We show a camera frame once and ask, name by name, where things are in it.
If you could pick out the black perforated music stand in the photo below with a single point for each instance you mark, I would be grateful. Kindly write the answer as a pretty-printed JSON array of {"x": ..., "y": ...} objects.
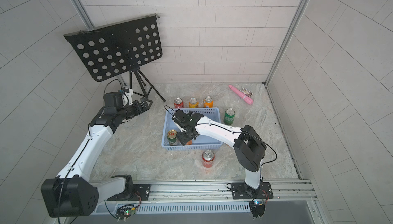
[{"x": 114, "y": 49}]

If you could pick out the orange soda can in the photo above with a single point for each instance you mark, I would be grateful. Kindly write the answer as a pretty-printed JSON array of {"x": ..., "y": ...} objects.
[
  {"x": 193, "y": 103},
  {"x": 208, "y": 102}
]

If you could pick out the left round circuit board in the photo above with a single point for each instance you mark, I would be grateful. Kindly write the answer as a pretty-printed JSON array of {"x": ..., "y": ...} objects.
[{"x": 124, "y": 212}]

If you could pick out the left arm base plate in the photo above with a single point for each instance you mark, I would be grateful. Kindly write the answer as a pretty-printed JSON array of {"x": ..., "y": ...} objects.
[{"x": 137, "y": 193}]

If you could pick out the small brown card box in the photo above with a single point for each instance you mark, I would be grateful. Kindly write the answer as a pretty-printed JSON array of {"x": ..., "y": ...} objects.
[{"x": 246, "y": 92}]

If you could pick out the red can front row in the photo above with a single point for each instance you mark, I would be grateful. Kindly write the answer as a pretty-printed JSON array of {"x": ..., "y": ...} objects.
[{"x": 208, "y": 157}]

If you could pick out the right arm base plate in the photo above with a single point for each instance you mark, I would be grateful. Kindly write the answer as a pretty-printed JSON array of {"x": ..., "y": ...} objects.
[{"x": 243, "y": 191}]

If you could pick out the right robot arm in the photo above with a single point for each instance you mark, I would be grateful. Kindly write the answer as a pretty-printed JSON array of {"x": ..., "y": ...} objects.
[{"x": 249, "y": 148}]

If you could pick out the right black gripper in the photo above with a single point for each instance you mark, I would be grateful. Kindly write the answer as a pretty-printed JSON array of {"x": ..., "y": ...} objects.
[{"x": 182, "y": 138}]

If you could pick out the aluminium front rail frame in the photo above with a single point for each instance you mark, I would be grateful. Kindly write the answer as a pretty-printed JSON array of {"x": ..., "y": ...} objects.
[{"x": 212, "y": 196}]

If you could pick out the pink marker pen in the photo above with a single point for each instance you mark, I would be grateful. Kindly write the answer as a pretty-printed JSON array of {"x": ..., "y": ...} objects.
[{"x": 246, "y": 99}]

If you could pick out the right round circuit board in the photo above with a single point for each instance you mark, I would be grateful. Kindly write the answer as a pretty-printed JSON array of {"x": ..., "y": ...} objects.
[{"x": 257, "y": 209}]

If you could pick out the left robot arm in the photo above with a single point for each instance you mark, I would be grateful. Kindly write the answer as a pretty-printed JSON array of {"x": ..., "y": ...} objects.
[{"x": 70, "y": 193}]

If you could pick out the green Sprite can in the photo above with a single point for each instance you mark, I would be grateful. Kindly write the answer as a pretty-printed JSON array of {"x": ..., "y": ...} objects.
[{"x": 229, "y": 116}]

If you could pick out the red cola can back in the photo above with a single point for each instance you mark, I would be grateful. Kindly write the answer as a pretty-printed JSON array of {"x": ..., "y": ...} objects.
[{"x": 179, "y": 103}]

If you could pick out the green and red can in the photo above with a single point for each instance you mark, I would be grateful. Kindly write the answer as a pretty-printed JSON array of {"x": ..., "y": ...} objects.
[{"x": 172, "y": 137}]

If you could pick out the round circuit board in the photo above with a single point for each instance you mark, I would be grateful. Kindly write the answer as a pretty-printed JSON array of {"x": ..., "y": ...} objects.
[
  {"x": 257, "y": 209},
  {"x": 124, "y": 212}
]

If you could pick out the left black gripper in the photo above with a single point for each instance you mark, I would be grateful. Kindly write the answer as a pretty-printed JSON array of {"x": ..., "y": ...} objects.
[{"x": 143, "y": 107}]

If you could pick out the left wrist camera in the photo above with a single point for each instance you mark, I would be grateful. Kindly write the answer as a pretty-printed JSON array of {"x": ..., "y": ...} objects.
[{"x": 118, "y": 99}]

